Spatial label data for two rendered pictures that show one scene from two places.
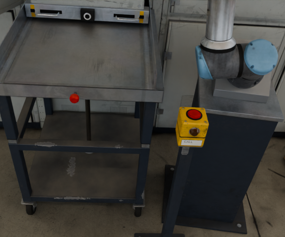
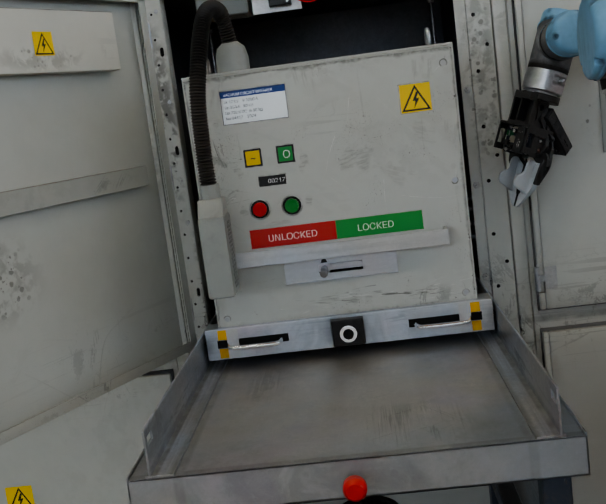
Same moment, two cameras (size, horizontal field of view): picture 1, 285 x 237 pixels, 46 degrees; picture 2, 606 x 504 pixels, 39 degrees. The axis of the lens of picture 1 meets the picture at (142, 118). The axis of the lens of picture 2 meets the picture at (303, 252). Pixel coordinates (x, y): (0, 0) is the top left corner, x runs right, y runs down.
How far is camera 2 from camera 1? 0.29 m
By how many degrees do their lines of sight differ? 33
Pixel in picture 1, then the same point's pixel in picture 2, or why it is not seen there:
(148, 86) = (543, 431)
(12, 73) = (194, 456)
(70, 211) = not seen: outside the picture
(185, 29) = (586, 345)
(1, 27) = (146, 412)
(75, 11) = (318, 329)
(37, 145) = not seen: outside the picture
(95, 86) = (403, 452)
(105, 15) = (389, 327)
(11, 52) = (184, 422)
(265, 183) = not seen: outside the picture
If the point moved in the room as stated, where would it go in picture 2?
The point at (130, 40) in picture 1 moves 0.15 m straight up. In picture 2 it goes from (462, 364) to (453, 279)
